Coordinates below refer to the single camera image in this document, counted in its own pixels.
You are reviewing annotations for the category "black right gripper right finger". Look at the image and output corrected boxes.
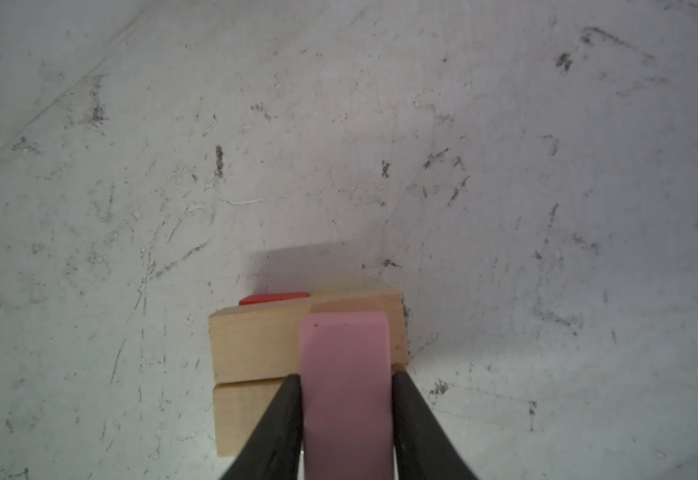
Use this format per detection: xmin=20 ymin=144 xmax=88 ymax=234
xmin=392 ymin=371 xmax=478 ymax=480

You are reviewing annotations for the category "red rectangular block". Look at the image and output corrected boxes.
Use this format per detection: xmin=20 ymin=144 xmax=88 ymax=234
xmin=238 ymin=292 xmax=310 ymax=306

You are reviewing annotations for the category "pink rectangular block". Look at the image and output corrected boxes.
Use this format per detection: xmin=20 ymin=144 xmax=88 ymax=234
xmin=300 ymin=311 xmax=394 ymax=479

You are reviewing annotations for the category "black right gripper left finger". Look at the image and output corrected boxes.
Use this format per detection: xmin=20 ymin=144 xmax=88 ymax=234
xmin=221 ymin=374 xmax=304 ymax=480

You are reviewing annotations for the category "natural wood block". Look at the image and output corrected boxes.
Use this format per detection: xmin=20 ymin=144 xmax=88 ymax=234
xmin=212 ymin=362 xmax=409 ymax=458
xmin=209 ymin=287 xmax=409 ymax=385

